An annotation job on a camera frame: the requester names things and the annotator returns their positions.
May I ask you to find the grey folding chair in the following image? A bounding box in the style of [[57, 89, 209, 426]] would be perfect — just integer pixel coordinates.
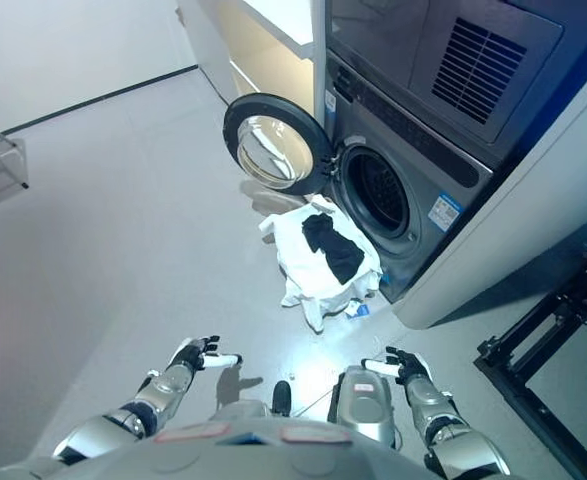
[[0, 115, 31, 207]]

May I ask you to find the silver left robot leg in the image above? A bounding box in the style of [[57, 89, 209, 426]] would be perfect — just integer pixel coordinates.
[[212, 379, 294, 426]]

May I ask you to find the silver robot leg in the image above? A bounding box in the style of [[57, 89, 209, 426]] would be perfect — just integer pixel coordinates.
[[212, 379, 294, 426], [326, 364, 400, 447]]

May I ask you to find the black garment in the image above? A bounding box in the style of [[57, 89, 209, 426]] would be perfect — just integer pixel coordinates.
[[300, 213, 367, 287]]

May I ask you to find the blue white energy label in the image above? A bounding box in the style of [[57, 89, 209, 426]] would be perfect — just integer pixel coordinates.
[[429, 191, 464, 228]]

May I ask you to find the white cloth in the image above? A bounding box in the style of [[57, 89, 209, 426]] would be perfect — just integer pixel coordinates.
[[258, 197, 385, 335]]

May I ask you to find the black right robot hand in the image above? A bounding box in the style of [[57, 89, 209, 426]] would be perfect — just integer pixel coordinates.
[[361, 345, 432, 387]]

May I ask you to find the brown wicker laundry basket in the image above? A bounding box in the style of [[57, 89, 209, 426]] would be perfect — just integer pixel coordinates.
[[260, 194, 384, 321]]

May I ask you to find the round washing machine door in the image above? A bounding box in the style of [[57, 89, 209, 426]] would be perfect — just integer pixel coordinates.
[[222, 93, 337, 197]]

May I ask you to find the grey robot torso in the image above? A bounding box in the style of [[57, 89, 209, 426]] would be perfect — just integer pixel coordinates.
[[0, 399, 424, 480]]

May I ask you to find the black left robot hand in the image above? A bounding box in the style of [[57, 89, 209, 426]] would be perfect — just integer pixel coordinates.
[[168, 334, 244, 374]]

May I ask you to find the silver right robot leg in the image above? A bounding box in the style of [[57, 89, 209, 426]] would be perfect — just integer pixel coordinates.
[[326, 364, 400, 447]]

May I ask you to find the white shelf unit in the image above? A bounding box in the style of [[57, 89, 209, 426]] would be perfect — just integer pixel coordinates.
[[175, 0, 325, 119]]

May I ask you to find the grey dryer with vent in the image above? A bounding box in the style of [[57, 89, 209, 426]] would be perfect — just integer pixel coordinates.
[[325, 0, 587, 169]]

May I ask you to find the blue and black metal frame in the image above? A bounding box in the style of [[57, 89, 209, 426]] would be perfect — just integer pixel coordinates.
[[473, 238, 587, 480]]

